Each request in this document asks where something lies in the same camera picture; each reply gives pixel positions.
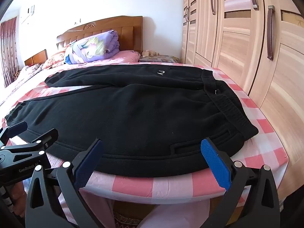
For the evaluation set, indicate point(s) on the white wall socket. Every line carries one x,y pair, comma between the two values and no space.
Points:
77,21

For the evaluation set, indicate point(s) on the carved wooden headboard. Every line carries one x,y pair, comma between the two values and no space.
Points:
128,33

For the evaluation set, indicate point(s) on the black pants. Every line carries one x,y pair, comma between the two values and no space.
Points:
142,114

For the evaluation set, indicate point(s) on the small beige box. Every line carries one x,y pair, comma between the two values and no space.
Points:
146,53

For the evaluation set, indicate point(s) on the light wooden wardrobe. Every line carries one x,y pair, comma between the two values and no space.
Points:
249,52

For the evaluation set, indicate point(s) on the small wooden headboard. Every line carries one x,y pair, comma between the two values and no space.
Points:
35,58

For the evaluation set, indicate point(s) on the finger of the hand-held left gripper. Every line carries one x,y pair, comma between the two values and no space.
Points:
15,127
44,139

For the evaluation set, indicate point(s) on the white air conditioner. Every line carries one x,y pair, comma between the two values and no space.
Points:
27,14

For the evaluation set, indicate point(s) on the dark red curtain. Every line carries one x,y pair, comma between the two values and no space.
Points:
8,52

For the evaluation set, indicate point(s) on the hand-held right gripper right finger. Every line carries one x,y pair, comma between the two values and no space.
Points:
215,165

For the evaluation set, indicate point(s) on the bed with pink checkered sheet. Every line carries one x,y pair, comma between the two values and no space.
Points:
268,147

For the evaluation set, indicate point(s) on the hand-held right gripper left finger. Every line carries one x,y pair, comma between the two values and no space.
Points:
89,162

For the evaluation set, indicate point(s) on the folded purple printed quilt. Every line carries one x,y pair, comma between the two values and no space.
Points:
104,47

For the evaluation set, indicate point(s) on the pink pillow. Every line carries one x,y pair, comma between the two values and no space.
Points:
128,55

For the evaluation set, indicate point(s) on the floral patterned cloth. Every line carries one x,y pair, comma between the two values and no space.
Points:
163,58

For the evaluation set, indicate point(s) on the pink floral blanket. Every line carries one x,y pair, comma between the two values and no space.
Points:
21,76

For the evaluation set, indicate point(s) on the person's light pink clothing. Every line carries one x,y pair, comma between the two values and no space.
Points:
171,216

